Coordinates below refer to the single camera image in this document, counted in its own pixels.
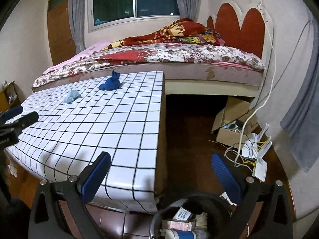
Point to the white modem box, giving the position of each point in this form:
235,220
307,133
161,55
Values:
260,170

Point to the brown wooden door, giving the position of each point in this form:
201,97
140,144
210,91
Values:
61,44

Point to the blue white paper cup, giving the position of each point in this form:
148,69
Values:
176,234

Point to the grey left curtain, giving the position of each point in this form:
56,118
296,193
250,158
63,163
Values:
76,13

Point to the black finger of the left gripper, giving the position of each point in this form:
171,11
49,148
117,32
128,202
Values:
25,121

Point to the red scalloped headboard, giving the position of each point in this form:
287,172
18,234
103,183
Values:
244,31

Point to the black round trash bin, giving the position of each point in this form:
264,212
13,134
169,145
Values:
218,214

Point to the light blue crumpled mask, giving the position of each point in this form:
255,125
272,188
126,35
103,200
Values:
72,96

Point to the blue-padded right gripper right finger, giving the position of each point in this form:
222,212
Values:
274,219

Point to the red patterned blanket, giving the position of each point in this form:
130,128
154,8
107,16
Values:
184,30

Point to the bed with floral bedding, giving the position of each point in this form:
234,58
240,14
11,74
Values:
181,61

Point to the grey hanging cloth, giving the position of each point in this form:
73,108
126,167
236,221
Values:
301,120

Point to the dark blue crumpled cloth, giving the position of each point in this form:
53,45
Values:
112,83

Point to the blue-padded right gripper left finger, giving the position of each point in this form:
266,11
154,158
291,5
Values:
47,219

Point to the brown cardboard box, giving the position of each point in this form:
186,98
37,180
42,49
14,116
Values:
229,121

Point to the white checkered tablecloth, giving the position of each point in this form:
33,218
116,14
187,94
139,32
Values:
124,122

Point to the red white carton box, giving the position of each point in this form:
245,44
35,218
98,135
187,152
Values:
178,225

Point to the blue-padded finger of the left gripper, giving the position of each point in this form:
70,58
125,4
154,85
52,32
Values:
7,115

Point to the clear plastic bag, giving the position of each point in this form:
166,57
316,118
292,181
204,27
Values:
201,233

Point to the white wifi router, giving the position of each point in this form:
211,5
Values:
253,147

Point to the white tissue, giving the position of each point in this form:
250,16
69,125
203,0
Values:
201,221

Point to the window with white frame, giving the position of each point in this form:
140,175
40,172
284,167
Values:
103,13

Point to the wooden side cabinet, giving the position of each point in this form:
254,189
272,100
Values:
8,96

